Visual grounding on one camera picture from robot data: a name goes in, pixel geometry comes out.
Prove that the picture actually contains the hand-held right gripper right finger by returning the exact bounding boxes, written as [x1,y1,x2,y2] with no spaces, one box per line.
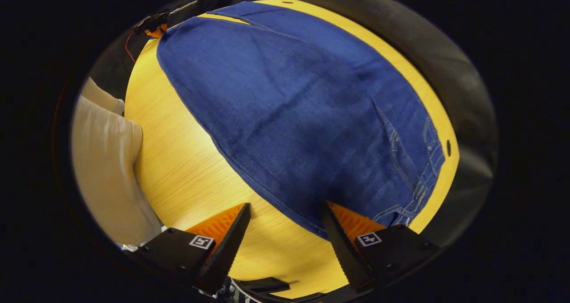
[322,201,441,295]

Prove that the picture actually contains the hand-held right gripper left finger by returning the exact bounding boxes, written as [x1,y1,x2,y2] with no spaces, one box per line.
[131,202,251,295]

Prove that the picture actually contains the blue denim jeans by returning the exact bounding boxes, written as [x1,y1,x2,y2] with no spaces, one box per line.
[156,0,446,241]

